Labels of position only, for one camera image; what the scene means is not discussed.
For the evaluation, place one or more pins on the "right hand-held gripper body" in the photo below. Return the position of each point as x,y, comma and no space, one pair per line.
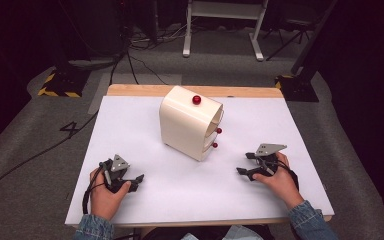
268,150

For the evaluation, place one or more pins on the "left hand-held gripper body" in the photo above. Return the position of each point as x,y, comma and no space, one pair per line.
118,164

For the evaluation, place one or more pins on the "person's left hand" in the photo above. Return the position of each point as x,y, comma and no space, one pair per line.
105,201

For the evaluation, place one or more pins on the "person's right hand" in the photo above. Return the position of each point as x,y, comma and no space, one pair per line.
281,186

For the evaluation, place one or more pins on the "white table sheet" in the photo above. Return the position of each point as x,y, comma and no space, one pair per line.
180,186

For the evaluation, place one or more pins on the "person's lap clothing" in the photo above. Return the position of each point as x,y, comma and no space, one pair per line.
226,233

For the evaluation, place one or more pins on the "black stand base hazard tape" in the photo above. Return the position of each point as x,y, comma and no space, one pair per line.
65,85
298,88

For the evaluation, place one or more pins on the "cream mini drawer cabinet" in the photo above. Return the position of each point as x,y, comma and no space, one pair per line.
183,126

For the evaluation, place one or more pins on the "black tripod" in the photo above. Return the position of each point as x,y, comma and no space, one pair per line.
291,33

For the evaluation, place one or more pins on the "black slanted stand pole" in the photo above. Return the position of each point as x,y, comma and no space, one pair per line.
313,36

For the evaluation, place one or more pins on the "white desk frame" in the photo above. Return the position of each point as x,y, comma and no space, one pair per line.
223,9

